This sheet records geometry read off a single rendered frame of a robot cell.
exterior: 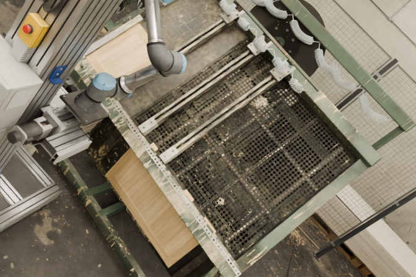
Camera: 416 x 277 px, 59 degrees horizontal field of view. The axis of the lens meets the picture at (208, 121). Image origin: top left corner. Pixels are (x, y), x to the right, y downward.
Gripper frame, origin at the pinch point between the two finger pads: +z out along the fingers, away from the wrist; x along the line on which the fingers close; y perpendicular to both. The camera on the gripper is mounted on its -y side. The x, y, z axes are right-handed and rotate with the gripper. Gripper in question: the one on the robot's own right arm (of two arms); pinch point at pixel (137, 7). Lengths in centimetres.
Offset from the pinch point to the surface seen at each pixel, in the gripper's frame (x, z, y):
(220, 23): 11, 18, 75
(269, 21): 22, 21, 131
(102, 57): 4, 69, -3
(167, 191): -106, 51, 21
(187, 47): -4, 32, 50
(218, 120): -65, 27, 58
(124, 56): 1, 61, 11
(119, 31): 22, 59, 9
